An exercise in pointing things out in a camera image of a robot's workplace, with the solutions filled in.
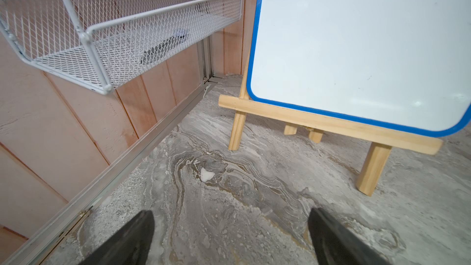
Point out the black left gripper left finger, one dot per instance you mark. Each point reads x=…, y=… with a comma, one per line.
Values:
x=130, y=245

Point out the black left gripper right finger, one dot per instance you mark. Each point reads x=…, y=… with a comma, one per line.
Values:
x=334, y=244

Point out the small wooden easel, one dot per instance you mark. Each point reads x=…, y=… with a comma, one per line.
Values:
x=382, y=140

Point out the dark marker in shelf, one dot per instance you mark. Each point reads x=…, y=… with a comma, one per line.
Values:
x=160, y=51

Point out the blue framed whiteboard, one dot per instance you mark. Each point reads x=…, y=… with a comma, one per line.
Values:
x=400, y=64

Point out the white wire mesh shelf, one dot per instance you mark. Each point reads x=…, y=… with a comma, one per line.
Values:
x=98, y=44

